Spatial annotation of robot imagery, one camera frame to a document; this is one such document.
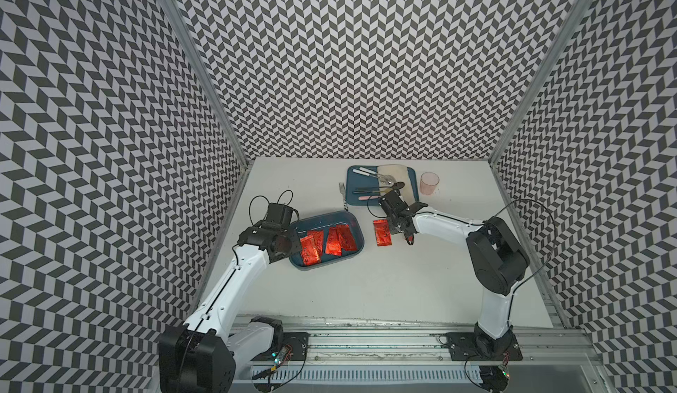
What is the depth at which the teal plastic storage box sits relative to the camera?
821 mm

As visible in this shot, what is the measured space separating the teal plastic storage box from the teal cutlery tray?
0.19m

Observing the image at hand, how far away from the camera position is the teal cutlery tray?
43.0 inches
